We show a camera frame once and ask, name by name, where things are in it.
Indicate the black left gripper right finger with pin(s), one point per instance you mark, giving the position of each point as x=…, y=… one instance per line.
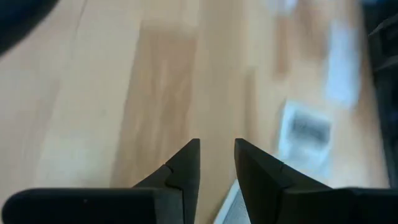
x=264, y=186

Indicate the plain white gauze packet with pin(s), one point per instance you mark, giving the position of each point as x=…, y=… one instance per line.
x=342, y=68

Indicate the grey-print white packet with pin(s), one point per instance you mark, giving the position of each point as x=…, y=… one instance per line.
x=233, y=208

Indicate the black-print first aid packet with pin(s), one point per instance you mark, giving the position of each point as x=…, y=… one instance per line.
x=306, y=130

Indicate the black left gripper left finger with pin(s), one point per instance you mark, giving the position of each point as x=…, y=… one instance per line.
x=180, y=186

